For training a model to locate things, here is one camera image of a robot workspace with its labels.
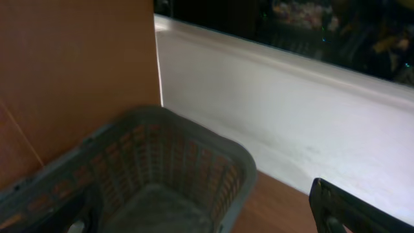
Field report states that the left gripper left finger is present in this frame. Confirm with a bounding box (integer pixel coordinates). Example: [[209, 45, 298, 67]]
[[32, 186, 104, 233]]

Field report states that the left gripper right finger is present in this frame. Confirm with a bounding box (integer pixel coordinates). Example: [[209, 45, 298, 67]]
[[309, 178, 413, 233]]

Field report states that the grey plastic mesh basket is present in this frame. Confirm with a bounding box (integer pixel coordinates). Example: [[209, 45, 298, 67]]
[[1, 106, 257, 232]]

